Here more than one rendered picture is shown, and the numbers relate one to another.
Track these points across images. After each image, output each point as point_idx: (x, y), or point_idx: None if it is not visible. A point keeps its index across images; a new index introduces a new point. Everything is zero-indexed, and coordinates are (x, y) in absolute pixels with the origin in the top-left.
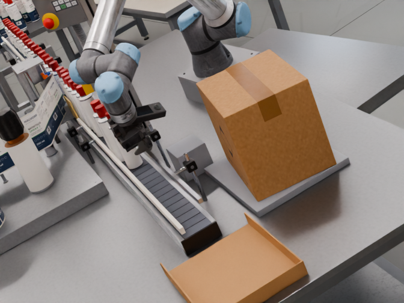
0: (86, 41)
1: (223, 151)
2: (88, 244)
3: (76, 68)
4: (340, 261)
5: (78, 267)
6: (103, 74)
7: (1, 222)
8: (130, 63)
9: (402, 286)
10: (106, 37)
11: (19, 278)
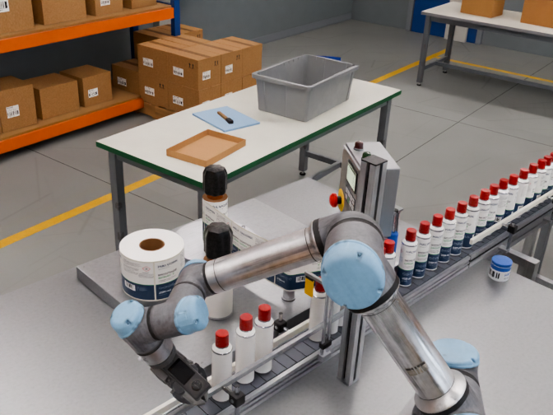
0: (218, 258)
1: None
2: (100, 394)
3: (183, 268)
4: None
5: (60, 398)
6: (133, 303)
7: (154, 298)
8: (168, 324)
9: None
10: (227, 276)
11: (70, 348)
